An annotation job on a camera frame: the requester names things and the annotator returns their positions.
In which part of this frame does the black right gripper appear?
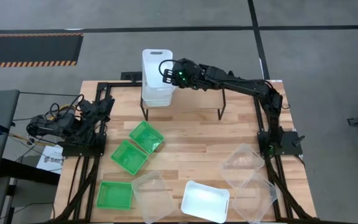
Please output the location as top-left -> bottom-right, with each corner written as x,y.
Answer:
162,58 -> 205,90

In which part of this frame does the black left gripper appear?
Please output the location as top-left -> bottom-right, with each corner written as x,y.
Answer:
79,95 -> 116,124

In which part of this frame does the white plastic basket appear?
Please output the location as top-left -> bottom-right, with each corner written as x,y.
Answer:
180,180 -> 231,224
141,88 -> 173,108
141,49 -> 179,97

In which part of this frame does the green mesh plastic basket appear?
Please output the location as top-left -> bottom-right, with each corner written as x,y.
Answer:
129,120 -> 165,154
110,139 -> 149,176
96,180 -> 134,210

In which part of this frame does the clear plastic basket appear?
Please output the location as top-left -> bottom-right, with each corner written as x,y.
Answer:
131,169 -> 175,224
218,142 -> 265,189
231,172 -> 278,224

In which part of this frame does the wooden shelf with black legs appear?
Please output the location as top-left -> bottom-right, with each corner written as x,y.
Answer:
139,81 -> 227,122

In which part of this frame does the black power strip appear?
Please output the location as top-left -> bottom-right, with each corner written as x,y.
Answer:
120,71 -> 144,82

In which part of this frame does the white printed paper sheet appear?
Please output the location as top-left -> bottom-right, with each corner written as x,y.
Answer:
35,144 -> 65,175

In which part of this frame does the black mat with hazard stripes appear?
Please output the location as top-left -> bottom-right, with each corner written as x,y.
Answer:
0,32 -> 85,68

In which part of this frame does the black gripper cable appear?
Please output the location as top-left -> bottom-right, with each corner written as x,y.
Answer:
158,58 -> 183,77

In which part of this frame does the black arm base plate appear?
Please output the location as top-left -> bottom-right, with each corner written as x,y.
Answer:
61,133 -> 108,157
257,130 -> 306,156

